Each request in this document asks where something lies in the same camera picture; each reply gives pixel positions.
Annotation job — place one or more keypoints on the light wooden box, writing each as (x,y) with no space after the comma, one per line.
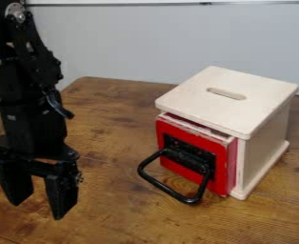
(246,107)

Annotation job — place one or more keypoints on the red drawer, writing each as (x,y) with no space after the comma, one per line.
(210,146)

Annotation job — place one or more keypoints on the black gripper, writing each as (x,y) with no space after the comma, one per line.
(33,149)

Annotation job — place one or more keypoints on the black metal drawer handle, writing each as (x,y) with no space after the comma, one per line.
(198,162)

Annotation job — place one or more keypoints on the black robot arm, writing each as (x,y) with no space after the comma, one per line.
(27,66)

